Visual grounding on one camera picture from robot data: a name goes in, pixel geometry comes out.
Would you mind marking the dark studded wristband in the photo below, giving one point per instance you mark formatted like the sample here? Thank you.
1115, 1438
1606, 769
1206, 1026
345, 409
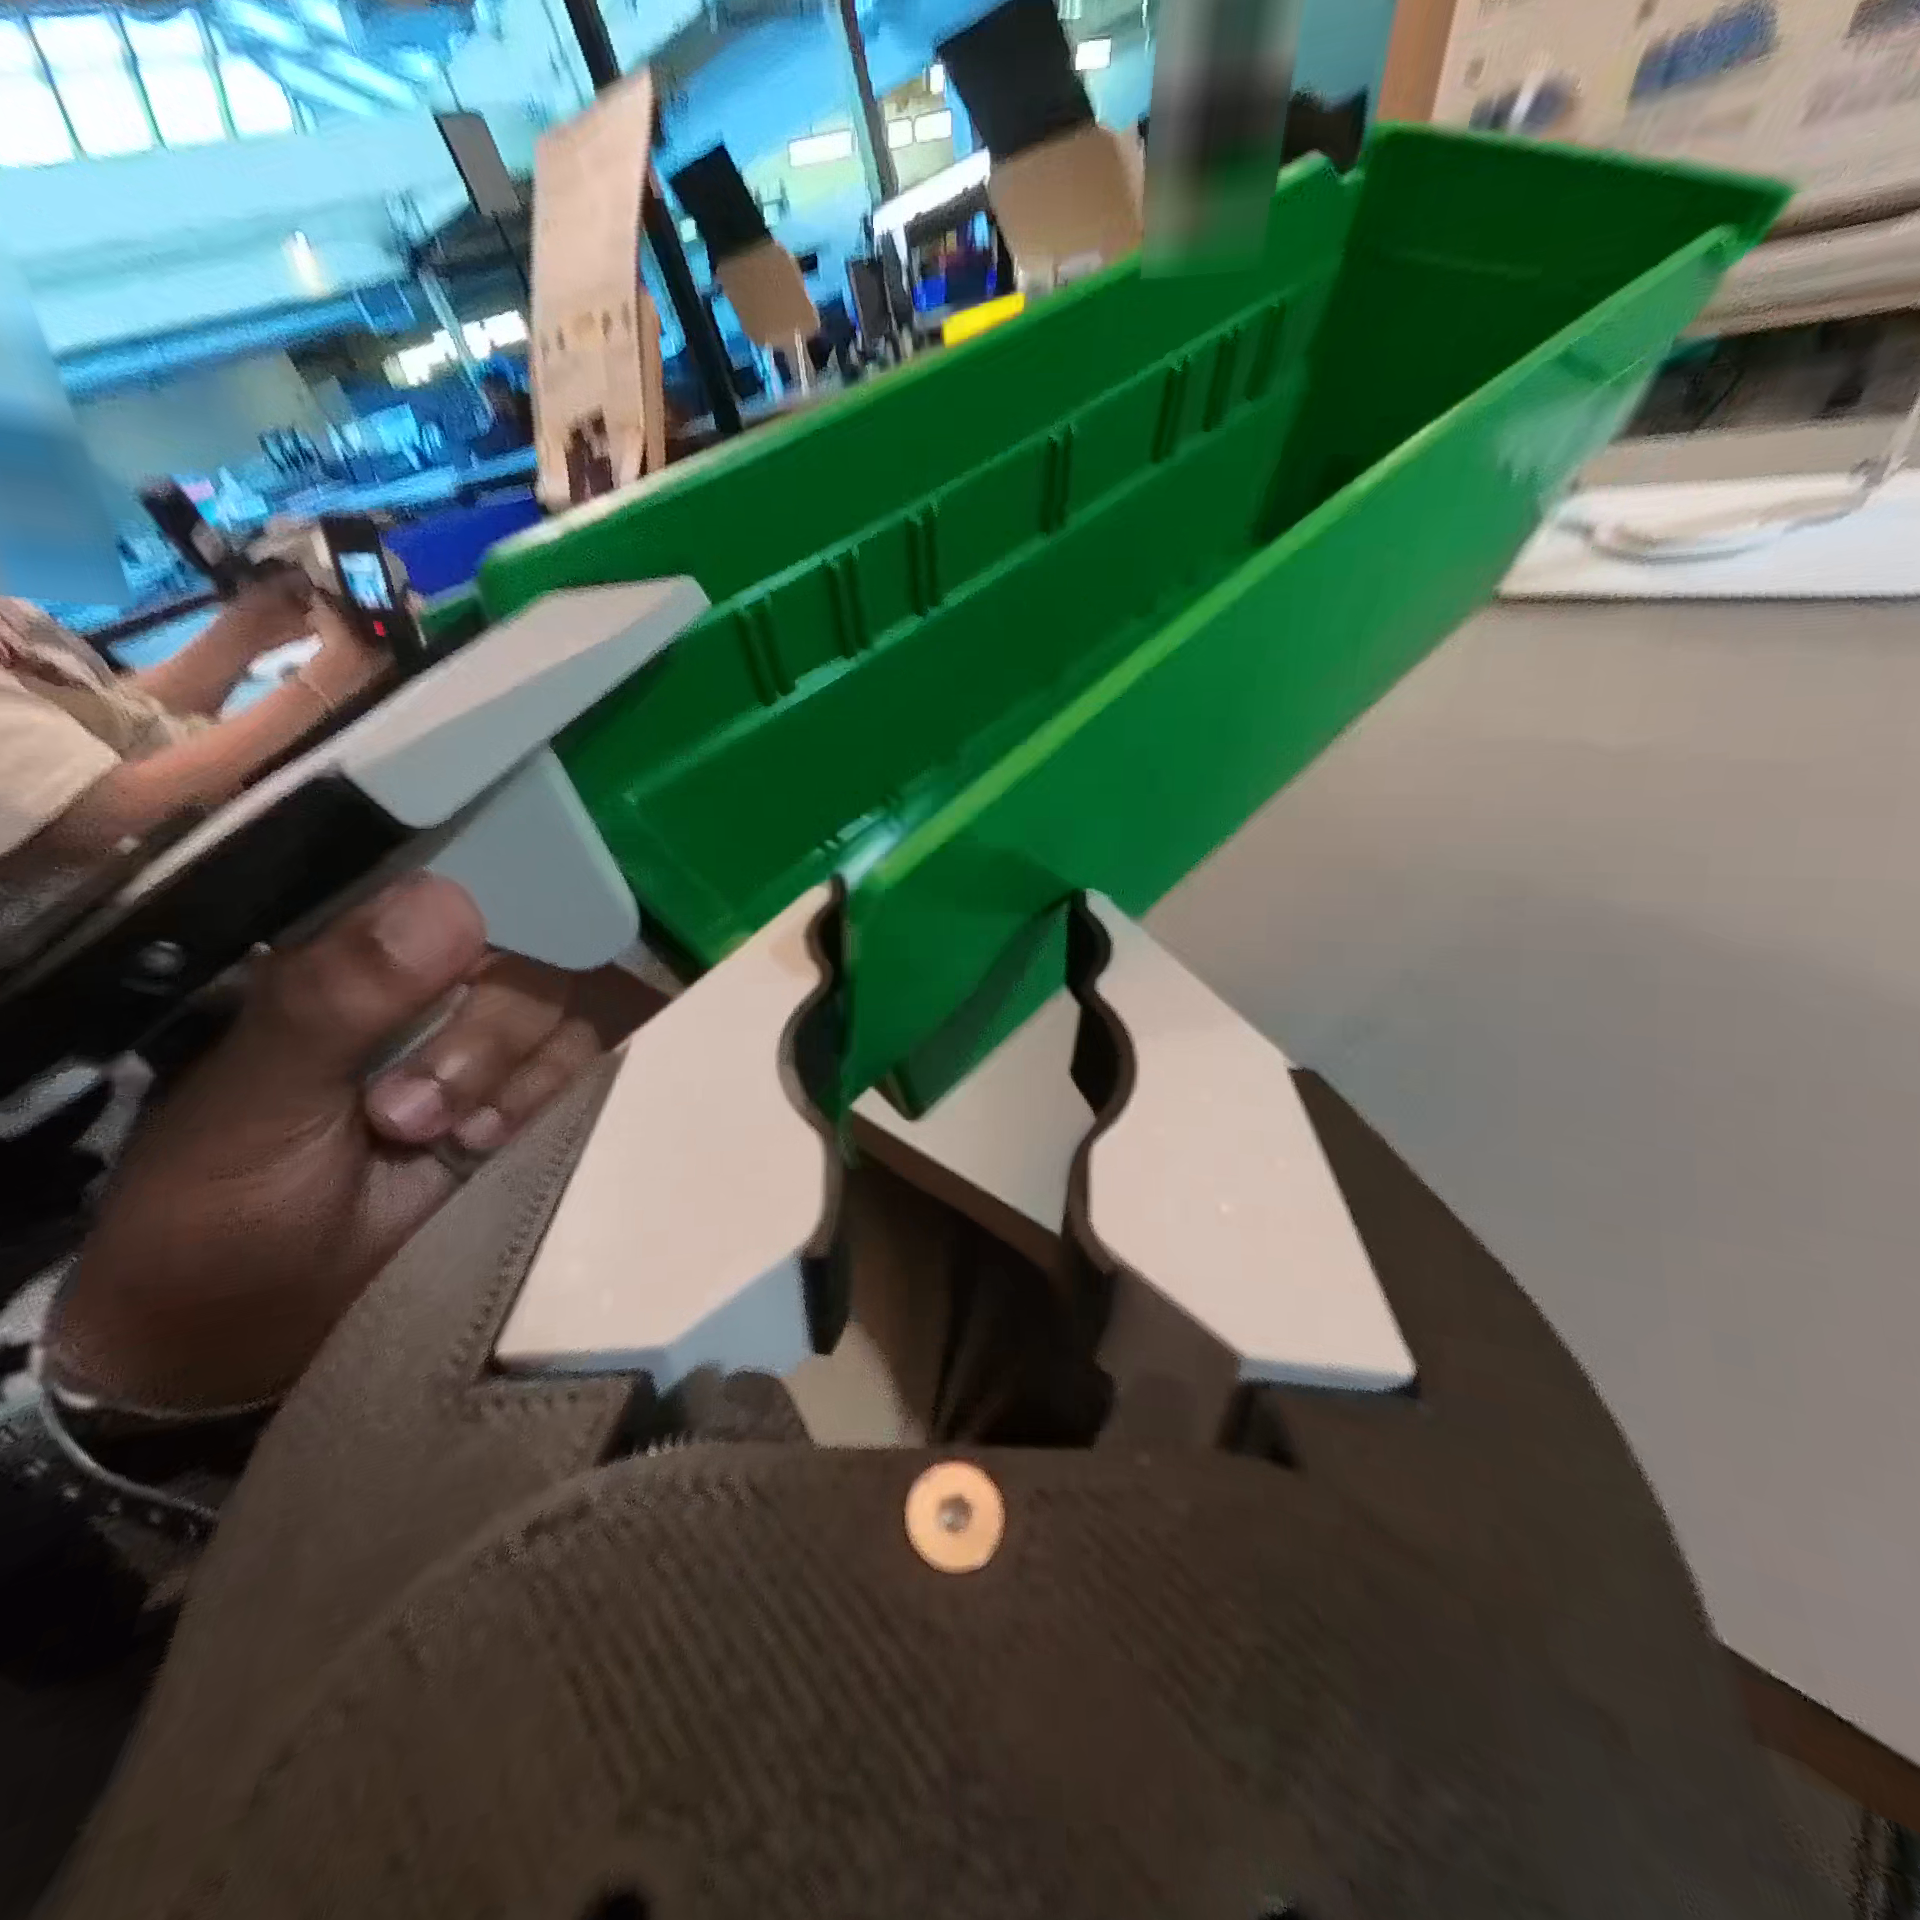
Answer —
104, 1441

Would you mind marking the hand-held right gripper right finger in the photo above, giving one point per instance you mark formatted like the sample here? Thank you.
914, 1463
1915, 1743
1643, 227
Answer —
1244, 1201

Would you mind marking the person's left hand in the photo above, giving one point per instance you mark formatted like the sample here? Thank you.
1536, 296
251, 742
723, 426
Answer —
255, 1201

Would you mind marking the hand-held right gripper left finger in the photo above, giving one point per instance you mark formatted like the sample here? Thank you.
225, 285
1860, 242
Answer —
675, 1201

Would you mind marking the green plastic bin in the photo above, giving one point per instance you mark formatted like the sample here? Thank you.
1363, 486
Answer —
1051, 630

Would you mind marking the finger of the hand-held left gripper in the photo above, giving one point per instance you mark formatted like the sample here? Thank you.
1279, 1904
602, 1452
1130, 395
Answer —
511, 705

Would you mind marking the instruction poster board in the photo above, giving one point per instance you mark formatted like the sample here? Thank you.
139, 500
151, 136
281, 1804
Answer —
1650, 75

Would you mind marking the brown cardboard panel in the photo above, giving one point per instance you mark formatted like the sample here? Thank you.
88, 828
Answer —
596, 301

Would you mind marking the black hand-held device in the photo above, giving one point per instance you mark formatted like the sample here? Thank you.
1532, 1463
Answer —
373, 592

